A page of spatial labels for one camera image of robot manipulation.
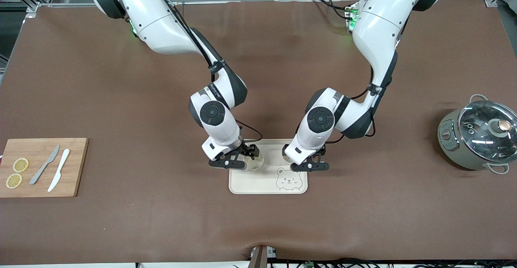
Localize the cream bear print tray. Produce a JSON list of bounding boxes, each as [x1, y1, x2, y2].
[[229, 139, 308, 195]]

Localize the grey-green electric cooking pot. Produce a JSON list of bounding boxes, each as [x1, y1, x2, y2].
[[437, 94, 517, 175]]

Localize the green-lit left base box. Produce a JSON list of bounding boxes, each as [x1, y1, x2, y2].
[[344, 1, 362, 34]]

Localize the wooden cutting board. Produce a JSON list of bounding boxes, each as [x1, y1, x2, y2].
[[0, 138, 89, 198]]

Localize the white plastic knife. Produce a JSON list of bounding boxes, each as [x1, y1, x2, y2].
[[47, 149, 71, 192]]

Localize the glass pot lid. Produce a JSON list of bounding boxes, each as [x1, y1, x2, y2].
[[457, 100, 517, 164]]

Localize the grey plastic knife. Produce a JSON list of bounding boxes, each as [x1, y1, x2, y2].
[[29, 145, 61, 185]]

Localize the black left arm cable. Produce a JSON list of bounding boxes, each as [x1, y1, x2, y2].
[[329, 15, 406, 144]]

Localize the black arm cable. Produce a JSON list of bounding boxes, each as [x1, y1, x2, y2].
[[120, 0, 263, 143], [329, 15, 406, 144]]

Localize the brown table edge camera mount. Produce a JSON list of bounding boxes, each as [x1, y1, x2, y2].
[[247, 245, 278, 268]]

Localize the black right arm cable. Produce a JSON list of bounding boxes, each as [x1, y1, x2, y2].
[[120, 0, 263, 143]]

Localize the black base power cables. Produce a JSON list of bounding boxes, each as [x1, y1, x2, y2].
[[310, 0, 356, 20]]

